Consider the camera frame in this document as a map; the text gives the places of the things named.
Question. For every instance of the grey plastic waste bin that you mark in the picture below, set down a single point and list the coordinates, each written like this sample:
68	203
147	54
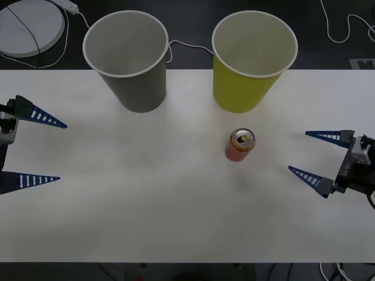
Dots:
137	90

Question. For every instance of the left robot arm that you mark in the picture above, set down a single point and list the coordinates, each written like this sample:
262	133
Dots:
8	131

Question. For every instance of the yellow-green plastic waste bin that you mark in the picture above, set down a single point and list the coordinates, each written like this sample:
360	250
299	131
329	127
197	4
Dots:
237	90

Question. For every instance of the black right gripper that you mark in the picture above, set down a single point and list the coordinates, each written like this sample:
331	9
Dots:
345	172

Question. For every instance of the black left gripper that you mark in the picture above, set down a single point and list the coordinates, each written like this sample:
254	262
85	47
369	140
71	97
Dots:
2	158

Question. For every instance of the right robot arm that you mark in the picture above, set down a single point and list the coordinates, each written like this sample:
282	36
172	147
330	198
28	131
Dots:
361	153

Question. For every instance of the red drink can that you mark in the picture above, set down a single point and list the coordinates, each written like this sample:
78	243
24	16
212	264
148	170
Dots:
235	152

